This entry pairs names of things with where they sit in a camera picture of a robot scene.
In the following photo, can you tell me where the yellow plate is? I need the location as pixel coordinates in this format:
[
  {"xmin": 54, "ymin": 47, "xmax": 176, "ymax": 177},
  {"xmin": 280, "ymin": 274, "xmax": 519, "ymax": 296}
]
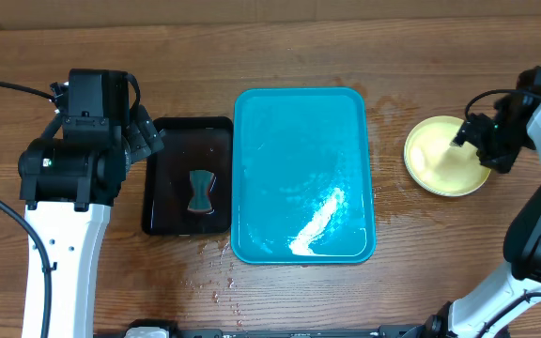
[{"xmin": 403, "ymin": 115, "xmax": 491, "ymax": 197}]

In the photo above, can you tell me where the green and orange sponge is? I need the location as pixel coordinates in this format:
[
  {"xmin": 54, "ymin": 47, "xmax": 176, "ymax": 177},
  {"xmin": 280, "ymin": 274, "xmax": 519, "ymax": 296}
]
[{"xmin": 188, "ymin": 170, "xmax": 215, "ymax": 214}]

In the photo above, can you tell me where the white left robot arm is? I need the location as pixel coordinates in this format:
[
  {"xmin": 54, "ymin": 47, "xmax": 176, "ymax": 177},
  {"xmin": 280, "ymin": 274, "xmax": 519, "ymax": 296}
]
[{"xmin": 19, "ymin": 104, "xmax": 163, "ymax": 337}]

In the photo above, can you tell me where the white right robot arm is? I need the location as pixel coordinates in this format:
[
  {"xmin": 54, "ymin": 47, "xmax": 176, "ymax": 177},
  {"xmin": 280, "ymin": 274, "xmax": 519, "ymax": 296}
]
[{"xmin": 406, "ymin": 103, "xmax": 541, "ymax": 337}]

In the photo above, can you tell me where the black rectangular water tray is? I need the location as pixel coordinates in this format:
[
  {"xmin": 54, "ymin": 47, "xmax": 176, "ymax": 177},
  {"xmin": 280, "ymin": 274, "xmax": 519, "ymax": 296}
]
[{"xmin": 141, "ymin": 116, "xmax": 233, "ymax": 236}]

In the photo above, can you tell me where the teal plastic serving tray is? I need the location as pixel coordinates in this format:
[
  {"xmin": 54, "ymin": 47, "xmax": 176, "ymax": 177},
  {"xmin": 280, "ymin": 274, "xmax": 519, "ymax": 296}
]
[{"xmin": 231, "ymin": 86, "xmax": 377, "ymax": 265}]

